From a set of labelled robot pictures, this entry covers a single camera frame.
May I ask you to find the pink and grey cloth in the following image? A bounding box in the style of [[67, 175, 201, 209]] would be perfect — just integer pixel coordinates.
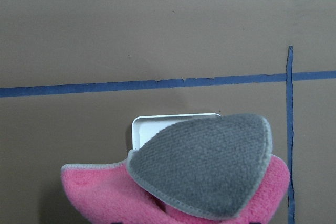
[[61, 114, 290, 223]]

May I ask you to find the white rack base tray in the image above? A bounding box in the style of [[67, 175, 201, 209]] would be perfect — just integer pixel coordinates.
[[131, 113, 221, 150]]

